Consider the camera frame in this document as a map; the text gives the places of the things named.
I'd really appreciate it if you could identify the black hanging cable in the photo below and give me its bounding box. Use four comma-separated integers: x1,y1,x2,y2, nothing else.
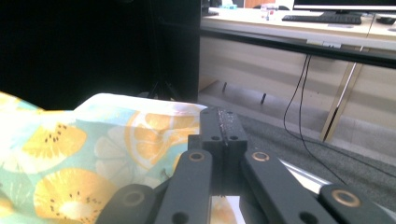
298,55,348,186
282,54,396,180

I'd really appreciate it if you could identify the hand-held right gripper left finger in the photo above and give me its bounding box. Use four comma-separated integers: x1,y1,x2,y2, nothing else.
188,106,226,171

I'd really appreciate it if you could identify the black curtain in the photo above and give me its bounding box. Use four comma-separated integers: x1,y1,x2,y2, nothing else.
0,0,202,111

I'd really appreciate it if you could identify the black computer mouse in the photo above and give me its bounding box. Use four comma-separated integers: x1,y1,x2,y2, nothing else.
375,16,396,26

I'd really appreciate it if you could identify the beige office desk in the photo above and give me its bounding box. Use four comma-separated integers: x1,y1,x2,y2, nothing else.
198,6,396,144

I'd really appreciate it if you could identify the black keyboard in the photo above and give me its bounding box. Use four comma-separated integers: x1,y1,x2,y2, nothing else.
281,13,363,26

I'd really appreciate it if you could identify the black monitor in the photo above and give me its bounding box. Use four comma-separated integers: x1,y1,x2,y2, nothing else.
292,0,396,16

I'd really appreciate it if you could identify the orange slice print cloth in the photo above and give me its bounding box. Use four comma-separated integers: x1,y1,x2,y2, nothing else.
0,91,239,224

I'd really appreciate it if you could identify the small clear box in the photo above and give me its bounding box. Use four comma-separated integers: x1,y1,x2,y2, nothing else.
261,4,278,21

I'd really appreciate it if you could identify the black tripod stand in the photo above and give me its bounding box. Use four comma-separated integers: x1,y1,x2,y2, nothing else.
146,0,183,102

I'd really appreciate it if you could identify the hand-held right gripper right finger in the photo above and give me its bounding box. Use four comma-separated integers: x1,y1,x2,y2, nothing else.
217,106,249,166

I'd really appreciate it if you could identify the metal desk leg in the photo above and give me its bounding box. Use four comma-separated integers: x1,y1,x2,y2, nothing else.
319,46,364,144

